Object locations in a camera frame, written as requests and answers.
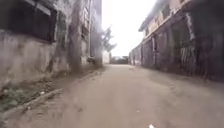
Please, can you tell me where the tree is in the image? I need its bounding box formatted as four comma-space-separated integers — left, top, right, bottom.
101, 27, 118, 54

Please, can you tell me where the brown dirt road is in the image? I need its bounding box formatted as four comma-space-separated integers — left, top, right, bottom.
6, 63, 224, 128

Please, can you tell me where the tree trunk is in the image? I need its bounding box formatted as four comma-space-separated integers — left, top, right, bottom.
68, 0, 84, 72

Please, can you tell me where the brick building with dark doors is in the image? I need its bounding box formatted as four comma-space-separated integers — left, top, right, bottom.
128, 0, 224, 83

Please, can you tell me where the grey weathered concrete building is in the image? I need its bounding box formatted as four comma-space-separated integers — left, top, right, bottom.
0, 0, 104, 88

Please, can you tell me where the weedy strip with rubble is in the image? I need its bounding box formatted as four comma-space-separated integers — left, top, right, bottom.
0, 66, 101, 118

